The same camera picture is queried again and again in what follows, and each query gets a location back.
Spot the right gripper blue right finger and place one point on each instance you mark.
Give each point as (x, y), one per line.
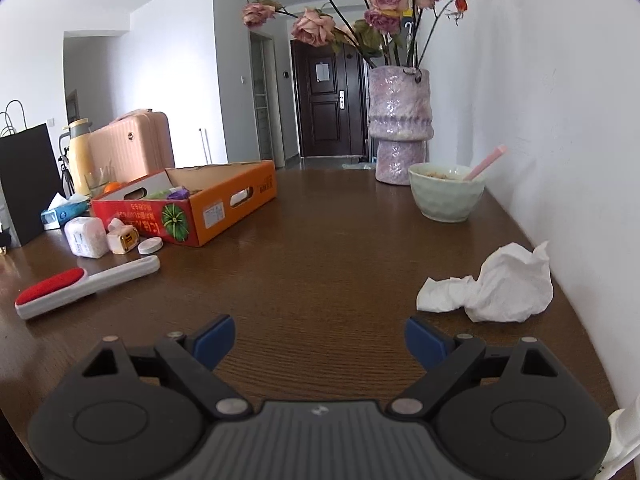
(433, 349)

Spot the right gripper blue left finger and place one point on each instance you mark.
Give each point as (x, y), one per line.
(203, 349)

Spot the small white cap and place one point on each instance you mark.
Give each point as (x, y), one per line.
(150, 246)

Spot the beige cube charger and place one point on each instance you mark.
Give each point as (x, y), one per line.
(122, 239)

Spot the purple gear lid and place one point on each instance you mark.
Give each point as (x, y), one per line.
(179, 194)

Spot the red white lint brush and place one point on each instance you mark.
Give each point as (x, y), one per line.
(74, 284)

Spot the white plastic jar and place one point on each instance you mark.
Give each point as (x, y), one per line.
(86, 237)

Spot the white round lid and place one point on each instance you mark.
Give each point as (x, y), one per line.
(115, 225)

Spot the crumpled white tissue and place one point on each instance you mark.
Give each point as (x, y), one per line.
(514, 284)

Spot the red cardboard box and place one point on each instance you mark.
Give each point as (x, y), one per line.
(221, 195)

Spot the pale green bowl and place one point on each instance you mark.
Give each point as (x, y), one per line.
(442, 194)

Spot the pink spoon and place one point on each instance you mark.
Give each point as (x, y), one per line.
(486, 163)

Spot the orange fruit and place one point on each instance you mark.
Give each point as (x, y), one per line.
(112, 187)

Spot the clear drinking glass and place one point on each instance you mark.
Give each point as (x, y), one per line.
(98, 179)

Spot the blue tissue pack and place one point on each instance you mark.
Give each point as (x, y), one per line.
(62, 210)

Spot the pink suitcase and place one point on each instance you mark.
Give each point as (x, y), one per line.
(133, 145)

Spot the small white spray bottle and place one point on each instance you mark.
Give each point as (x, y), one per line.
(625, 437)

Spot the pink textured vase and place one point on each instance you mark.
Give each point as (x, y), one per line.
(400, 120)

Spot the yellow thermos bottle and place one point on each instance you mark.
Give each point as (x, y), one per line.
(74, 146)

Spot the black paper bag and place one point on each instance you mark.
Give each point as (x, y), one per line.
(29, 180)

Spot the dark brown door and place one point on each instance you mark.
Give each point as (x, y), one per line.
(330, 100)

